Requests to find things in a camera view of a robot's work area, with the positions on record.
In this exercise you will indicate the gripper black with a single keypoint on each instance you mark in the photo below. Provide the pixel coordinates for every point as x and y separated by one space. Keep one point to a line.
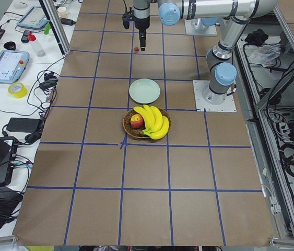
141 23

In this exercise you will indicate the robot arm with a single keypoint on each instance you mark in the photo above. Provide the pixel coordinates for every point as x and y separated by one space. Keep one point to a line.
141 17
222 72

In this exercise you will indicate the light green plate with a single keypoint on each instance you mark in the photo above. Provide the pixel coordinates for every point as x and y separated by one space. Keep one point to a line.
144 91

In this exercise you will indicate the paper cup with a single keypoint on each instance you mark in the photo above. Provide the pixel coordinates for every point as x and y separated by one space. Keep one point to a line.
62 11

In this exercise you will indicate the red apple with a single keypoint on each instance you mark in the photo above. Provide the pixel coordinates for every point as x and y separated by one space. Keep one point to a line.
137 121

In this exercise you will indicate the yellow banana bunch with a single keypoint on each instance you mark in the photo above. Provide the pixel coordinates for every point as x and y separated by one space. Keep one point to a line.
156 125

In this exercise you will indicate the clear bottle red cap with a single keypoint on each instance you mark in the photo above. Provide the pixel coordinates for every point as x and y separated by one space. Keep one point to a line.
37 47

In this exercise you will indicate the far teach pendant tablet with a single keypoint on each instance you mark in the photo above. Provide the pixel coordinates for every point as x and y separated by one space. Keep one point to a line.
34 18

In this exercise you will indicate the teach pendant tablet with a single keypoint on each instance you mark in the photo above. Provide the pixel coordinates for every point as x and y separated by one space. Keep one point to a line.
12 65
34 18

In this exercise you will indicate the black remote phone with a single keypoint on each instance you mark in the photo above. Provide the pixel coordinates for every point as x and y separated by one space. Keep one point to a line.
25 35

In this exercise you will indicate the black small bowl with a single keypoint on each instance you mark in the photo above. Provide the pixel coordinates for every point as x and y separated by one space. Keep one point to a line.
10 45

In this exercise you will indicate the yellow tape roll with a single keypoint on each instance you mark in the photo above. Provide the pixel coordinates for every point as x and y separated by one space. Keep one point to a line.
17 90

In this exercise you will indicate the near teach pendant tablet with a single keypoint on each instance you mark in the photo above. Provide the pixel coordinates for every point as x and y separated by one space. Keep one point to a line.
12 65

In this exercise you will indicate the black power adapter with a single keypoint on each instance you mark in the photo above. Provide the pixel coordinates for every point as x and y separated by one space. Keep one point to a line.
23 125

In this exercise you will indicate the wrist camera black blue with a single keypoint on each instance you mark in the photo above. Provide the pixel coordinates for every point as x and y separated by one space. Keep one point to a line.
127 17

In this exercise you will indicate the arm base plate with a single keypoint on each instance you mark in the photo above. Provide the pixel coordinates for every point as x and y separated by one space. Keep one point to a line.
207 101
201 26

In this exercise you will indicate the aluminium frame post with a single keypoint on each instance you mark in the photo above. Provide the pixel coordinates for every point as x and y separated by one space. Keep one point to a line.
56 26

